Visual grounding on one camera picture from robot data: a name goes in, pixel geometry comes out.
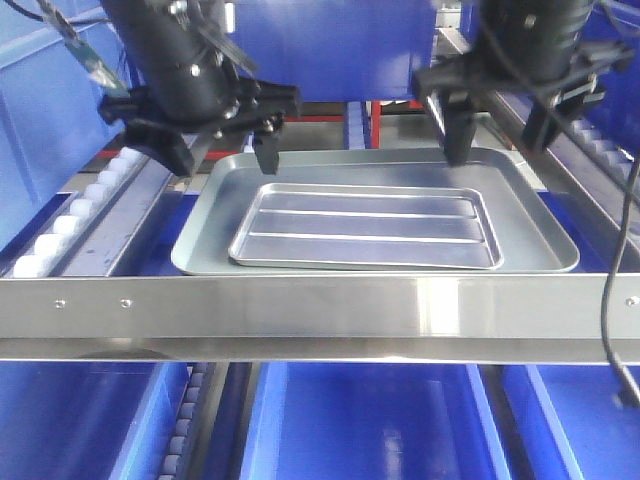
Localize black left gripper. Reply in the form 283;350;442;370
98;77;301;175

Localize steel shelf front beam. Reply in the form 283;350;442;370
0;273;640;365

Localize red steel frame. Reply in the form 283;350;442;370
89;99;436;174

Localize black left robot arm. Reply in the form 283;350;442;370
99;1;301;177

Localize large silver tray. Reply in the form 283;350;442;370
171;148;580;275

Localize blue bin lower middle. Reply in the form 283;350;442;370
240;362;511;479

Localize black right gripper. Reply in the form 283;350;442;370
412;42;633;167

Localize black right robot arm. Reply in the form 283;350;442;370
103;1;632;176

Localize blue bin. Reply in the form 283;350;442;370
502;365;639;479
1;361;189;479
240;362;511;479

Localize small ridged silver tray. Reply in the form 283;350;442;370
228;183;504;271

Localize blue bin lower left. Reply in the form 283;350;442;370
1;361;189;479

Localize black cable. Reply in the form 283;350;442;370
474;0;640;410

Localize blue crate behind trays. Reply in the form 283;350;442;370
231;0;436;102

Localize blue bin lower right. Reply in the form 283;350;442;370
502;365;639;479

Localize white roller track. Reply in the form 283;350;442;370
6;147;143;279

